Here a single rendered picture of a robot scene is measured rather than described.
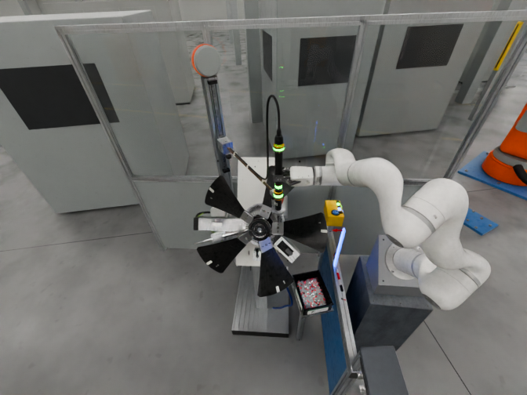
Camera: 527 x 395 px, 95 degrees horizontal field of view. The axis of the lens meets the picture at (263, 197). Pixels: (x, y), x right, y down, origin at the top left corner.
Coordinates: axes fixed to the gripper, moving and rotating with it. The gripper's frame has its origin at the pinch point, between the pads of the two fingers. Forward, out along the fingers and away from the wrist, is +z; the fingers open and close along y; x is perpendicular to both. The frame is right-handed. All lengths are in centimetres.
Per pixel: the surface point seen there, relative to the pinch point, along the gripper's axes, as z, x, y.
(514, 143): -304, -98, 220
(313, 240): -18.1, -35.5, -6.8
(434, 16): -78, 51, 70
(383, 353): -35, -28, -60
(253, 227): 12.6, -29.6, -4.6
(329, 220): -32, -49, 21
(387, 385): -34, -29, -68
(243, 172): 22.9, -23.8, 37.0
